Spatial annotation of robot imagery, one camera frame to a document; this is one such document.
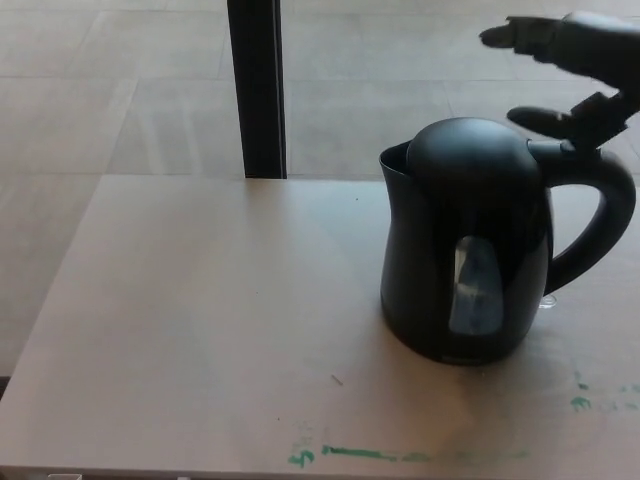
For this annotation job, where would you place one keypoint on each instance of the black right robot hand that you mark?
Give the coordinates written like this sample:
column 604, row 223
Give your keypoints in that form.
column 590, row 45

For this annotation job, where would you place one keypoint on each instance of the black electric kettle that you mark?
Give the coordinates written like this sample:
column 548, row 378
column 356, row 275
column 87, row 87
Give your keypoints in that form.
column 425, row 270

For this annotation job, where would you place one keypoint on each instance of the black vertical post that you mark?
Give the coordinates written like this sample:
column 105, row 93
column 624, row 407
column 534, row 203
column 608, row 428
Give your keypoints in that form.
column 257, row 90

